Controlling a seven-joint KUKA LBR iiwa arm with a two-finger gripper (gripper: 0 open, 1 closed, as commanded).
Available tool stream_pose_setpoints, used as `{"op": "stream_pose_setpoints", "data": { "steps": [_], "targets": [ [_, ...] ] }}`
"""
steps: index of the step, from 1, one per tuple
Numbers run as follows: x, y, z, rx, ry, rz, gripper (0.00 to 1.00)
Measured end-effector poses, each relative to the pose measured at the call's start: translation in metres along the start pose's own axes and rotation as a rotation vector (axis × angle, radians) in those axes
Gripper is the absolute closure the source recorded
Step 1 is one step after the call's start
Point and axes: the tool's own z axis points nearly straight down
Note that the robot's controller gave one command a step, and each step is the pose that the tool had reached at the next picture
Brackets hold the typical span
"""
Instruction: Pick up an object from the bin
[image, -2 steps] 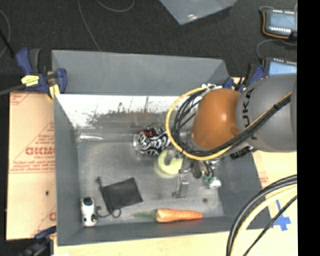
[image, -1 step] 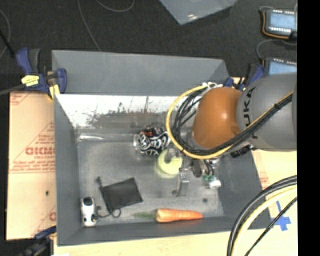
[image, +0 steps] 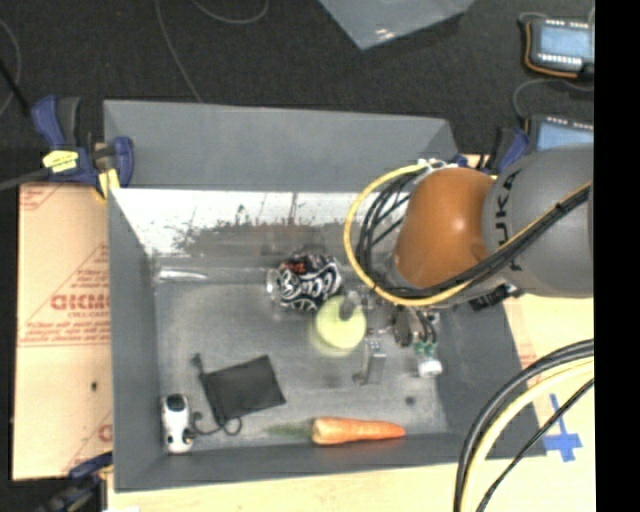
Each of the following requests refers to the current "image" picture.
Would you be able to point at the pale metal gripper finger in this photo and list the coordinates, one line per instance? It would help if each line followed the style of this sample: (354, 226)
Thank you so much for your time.
(374, 362)
(347, 307)

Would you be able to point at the crushed black drink can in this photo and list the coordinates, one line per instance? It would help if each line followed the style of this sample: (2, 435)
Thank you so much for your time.
(305, 280)

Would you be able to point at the orange carrot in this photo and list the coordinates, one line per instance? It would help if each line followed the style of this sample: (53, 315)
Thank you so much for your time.
(355, 431)

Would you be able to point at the grey metal bin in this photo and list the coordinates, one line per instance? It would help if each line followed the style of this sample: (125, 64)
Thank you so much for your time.
(225, 325)

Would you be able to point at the white and black toy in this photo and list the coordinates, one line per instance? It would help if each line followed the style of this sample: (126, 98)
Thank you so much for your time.
(175, 425)

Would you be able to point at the brown cardboard board red print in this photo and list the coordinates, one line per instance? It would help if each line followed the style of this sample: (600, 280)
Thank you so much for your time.
(60, 300)

